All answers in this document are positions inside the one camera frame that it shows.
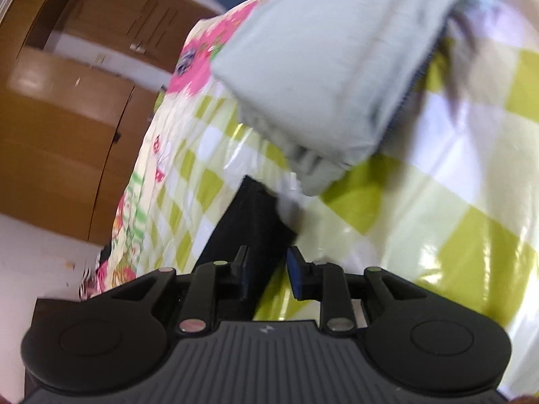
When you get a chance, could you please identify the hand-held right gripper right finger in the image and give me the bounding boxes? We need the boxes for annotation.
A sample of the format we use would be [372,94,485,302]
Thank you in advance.
[286,246,417,337]

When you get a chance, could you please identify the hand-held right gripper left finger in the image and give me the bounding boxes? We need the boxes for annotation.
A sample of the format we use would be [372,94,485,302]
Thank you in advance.
[112,245,251,337]

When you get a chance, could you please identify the black pants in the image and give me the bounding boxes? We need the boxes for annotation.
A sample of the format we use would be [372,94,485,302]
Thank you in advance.
[198,174,297,321]

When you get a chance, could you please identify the green white checked plastic sheet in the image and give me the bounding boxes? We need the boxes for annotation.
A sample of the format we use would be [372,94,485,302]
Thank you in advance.
[147,0,539,400]

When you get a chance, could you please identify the cartoon printed quilt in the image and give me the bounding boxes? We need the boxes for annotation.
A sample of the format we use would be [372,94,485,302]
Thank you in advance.
[80,0,262,299]

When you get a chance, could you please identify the folded grey clothes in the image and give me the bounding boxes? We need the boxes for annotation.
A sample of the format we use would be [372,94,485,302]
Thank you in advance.
[211,0,472,196]

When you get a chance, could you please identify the wooden wardrobe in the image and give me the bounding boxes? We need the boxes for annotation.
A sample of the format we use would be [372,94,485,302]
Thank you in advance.
[0,0,228,245]

